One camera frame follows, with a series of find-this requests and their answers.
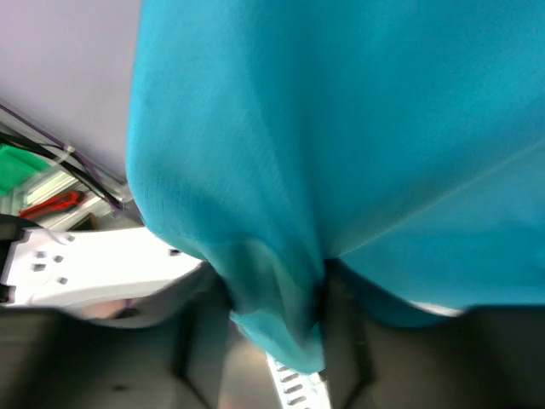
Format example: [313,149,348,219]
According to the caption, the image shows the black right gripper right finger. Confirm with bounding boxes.
[318,260,544,408]

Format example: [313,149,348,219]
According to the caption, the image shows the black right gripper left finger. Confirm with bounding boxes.
[0,263,282,409]

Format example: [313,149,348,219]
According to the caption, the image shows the teal blue t shirt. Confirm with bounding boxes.
[127,1,544,372]

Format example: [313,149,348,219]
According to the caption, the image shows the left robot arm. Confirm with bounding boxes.
[1,218,201,308]

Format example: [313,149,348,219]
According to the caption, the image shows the green plastic bin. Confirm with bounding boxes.
[0,145,49,196]

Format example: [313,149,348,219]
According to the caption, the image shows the red handled pliers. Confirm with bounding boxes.
[19,190,86,221]

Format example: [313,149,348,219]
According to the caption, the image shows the aluminium frame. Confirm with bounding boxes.
[1,124,141,231]

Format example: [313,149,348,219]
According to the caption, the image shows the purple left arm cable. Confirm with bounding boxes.
[0,101,127,210]

